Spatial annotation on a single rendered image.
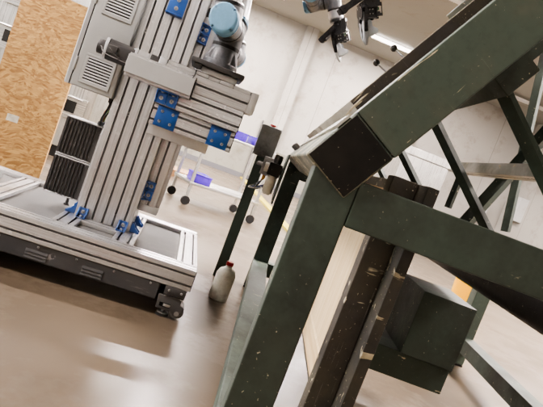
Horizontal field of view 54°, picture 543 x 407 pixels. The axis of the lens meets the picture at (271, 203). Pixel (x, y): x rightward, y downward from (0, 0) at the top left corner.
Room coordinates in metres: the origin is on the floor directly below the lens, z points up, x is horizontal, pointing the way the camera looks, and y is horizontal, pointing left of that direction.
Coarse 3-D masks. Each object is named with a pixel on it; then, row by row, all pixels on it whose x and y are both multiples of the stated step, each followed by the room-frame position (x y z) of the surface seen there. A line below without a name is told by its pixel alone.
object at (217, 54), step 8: (216, 40) 2.25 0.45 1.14; (216, 48) 2.23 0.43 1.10; (224, 48) 2.23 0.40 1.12; (232, 48) 2.24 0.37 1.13; (208, 56) 2.24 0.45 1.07; (216, 56) 2.22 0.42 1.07; (224, 56) 2.22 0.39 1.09; (232, 56) 2.25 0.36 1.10; (216, 64) 2.21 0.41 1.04; (224, 64) 2.22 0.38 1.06; (232, 64) 2.26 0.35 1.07
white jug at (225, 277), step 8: (232, 264) 2.68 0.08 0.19; (224, 272) 2.65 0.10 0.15; (232, 272) 2.66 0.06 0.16; (216, 280) 2.65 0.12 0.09; (224, 280) 2.64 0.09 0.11; (232, 280) 2.66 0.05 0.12; (216, 288) 2.65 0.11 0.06; (224, 288) 2.64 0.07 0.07; (216, 296) 2.64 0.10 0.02; (224, 296) 2.65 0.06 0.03
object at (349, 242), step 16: (352, 240) 1.58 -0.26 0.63; (336, 256) 1.74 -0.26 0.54; (352, 256) 1.49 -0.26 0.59; (336, 272) 1.63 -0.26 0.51; (320, 288) 1.81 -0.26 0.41; (336, 288) 1.53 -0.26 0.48; (320, 304) 1.69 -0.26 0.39; (336, 304) 1.45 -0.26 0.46; (320, 320) 1.59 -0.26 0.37; (304, 336) 1.74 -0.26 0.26; (320, 336) 1.50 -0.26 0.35
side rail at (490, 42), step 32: (512, 0) 1.00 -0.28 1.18; (480, 32) 1.00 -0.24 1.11; (512, 32) 1.00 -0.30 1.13; (416, 64) 1.00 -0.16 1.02; (448, 64) 1.00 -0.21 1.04; (480, 64) 1.00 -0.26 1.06; (384, 96) 0.99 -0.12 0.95; (416, 96) 0.99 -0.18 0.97; (448, 96) 1.00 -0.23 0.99; (384, 128) 0.99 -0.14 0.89; (416, 128) 1.00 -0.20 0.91
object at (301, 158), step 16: (336, 128) 1.00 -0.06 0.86; (352, 128) 0.99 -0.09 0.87; (368, 128) 1.00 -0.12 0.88; (320, 144) 0.99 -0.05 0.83; (336, 144) 0.99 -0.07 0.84; (352, 144) 0.99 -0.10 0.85; (368, 144) 0.99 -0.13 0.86; (304, 160) 1.28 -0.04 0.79; (320, 160) 0.99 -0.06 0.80; (336, 160) 0.99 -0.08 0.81; (352, 160) 0.99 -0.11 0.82; (368, 160) 0.99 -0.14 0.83; (384, 160) 0.99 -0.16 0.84; (336, 176) 0.99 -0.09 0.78; (352, 176) 0.99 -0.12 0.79; (368, 176) 0.99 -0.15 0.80
